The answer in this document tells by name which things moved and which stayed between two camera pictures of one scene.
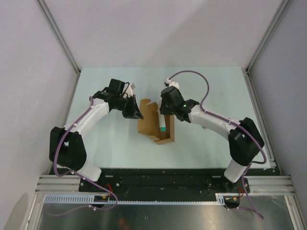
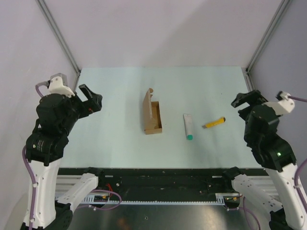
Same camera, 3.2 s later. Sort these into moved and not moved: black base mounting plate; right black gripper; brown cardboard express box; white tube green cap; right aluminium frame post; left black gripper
Moved: right black gripper; brown cardboard express box; left black gripper; white tube green cap
Not moved: black base mounting plate; right aluminium frame post
